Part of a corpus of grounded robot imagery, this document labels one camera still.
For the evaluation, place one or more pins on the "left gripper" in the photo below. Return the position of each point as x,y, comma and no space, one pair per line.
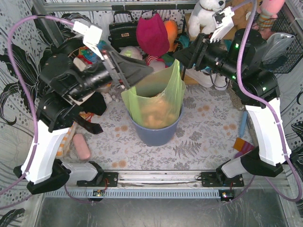
114,71

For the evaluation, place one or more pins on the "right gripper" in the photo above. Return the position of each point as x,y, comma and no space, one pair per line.
199,52

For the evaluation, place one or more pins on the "green trash bag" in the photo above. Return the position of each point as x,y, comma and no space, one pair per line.
166,84

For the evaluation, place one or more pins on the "blue-grey trash bin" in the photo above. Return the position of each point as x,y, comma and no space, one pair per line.
157,137

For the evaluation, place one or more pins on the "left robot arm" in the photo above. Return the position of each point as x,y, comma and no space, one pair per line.
69,90

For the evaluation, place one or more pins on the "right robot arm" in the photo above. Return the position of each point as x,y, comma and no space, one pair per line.
258,92

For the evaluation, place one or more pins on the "magenta cloth bag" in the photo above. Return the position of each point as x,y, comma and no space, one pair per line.
152,36

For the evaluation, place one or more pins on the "white fluffy plush lamb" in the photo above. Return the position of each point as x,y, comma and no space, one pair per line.
132,52

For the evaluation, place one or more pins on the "teal folded cloth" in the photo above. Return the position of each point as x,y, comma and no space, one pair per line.
184,41

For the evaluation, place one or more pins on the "pink white plush doll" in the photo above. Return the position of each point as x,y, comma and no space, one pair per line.
155,62

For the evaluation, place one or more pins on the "black leather handbag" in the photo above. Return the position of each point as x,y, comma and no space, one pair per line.
123,34

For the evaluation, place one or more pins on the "orange plush toy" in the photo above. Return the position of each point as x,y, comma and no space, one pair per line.
172,31

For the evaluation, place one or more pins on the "white sneaker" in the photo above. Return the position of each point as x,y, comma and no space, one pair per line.
221,82

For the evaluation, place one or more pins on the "white plush dog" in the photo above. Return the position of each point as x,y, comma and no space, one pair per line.
201,16

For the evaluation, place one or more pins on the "colourful printed cloth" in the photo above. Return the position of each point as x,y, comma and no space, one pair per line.
87,55

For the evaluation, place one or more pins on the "crumpled brown paper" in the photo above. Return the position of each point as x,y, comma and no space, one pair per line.
158,115

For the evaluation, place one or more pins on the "black hat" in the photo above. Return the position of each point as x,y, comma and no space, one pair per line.
68,46

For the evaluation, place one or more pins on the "brown teddy bear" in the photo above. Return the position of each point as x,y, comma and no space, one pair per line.
240,18

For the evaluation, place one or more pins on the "silver foil pouch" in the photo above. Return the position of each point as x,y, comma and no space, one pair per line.
277,44

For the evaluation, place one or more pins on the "pink glasses case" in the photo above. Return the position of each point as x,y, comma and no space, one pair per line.
81,147

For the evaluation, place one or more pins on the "pink plush toy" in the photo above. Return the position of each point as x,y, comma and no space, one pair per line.
267,12

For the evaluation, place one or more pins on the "orange checked towel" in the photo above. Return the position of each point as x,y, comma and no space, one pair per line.
66,141

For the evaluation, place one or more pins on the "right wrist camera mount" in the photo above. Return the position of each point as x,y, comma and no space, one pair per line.
223,24

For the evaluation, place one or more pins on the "black wire basket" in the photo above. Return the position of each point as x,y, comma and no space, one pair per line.
284,63

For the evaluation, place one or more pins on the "metal mounting rail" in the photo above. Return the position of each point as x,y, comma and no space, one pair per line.
165,184

